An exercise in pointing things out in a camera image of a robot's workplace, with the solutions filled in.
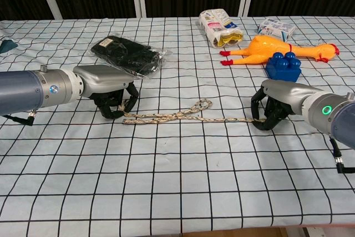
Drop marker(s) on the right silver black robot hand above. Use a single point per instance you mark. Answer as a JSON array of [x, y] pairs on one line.
[[285, 92]]

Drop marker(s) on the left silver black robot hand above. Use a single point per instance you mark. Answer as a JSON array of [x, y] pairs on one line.
[[102, 77]]

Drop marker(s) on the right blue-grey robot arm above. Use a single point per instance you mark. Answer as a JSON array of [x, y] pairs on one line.
[[330, 115]]

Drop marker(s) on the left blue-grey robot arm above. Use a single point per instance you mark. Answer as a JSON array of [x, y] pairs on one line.
[[36, 90]]

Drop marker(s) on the blue toy building block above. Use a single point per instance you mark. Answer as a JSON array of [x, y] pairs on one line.
[[283, 67]]

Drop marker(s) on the black gloves in plastic bag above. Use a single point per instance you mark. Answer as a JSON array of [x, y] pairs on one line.
[[127, 55]]

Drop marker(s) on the yellow rubber chicken toy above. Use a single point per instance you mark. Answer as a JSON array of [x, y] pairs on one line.
[[274, 49]]

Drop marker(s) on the small white blue carton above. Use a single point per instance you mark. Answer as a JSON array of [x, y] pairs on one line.
[[276, 28]]

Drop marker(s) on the white snack package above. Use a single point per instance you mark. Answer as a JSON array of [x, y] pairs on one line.
[[220, 27]]

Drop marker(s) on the dark teal triangular piece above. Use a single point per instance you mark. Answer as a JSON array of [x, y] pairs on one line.
[[7, 47]]

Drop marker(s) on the checkered light blue tablecloth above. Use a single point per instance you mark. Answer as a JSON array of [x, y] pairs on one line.
[[172, 165]]

